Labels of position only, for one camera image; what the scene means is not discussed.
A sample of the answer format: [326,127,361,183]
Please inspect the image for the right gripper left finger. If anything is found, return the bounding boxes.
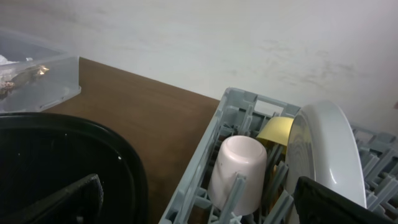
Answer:
[1,174,103,223]

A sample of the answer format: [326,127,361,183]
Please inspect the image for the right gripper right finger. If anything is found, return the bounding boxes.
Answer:
[294,176,393,224]

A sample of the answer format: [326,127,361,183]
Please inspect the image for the grey plate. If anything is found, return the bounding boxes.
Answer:
[285,101,367,223]

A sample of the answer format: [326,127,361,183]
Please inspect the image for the yellow bowl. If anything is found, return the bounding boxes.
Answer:
[256,116,294,155]

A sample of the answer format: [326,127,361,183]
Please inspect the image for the pink cup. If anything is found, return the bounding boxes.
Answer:
[208,136,267,216]

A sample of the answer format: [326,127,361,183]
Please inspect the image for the brown gold snack wrapper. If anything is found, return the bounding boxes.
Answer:
[1,65,49,100]

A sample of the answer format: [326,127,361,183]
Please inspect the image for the white tissue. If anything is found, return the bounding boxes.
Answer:
[0,55,33,65]

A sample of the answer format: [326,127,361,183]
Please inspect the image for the grey dishwasher rack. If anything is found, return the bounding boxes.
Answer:
[161,88,397,223]

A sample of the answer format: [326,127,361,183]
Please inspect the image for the round black tray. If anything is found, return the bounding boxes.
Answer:
[1,113,148,223]

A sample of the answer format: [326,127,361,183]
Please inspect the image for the clear plastic bin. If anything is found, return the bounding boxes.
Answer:
[1,29,81,113]

